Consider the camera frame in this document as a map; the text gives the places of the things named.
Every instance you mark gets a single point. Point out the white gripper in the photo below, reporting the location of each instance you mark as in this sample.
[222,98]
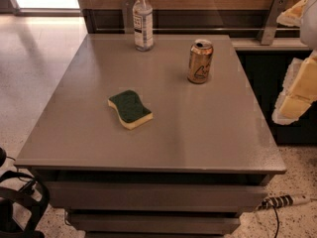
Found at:
[310,25]

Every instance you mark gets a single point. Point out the orange soda can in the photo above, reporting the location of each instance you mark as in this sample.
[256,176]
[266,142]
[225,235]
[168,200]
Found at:
[201,53]

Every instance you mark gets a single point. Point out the white power strip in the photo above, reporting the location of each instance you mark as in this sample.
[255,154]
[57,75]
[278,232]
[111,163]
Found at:
[283,201]

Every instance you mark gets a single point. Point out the clear plastic water bottle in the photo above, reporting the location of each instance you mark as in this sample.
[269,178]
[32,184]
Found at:
[143,25]

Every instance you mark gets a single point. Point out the grey drawer cabinet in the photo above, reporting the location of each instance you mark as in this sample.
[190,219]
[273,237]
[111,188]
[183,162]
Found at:
[190,172]

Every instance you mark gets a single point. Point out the green and yellow sponge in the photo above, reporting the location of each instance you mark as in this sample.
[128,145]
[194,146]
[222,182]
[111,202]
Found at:
[131,111]

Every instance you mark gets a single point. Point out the right metal wall bracket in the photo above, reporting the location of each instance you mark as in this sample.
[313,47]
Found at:
[268,30]

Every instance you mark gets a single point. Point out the metal wall bracket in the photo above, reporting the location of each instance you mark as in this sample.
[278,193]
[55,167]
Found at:
[268,30]
[127,13]

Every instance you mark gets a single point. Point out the left metal wall bracket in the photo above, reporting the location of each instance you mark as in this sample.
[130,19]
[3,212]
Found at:
[127,13]

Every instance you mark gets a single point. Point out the black strap bag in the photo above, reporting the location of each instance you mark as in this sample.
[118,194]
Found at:
[33,196]

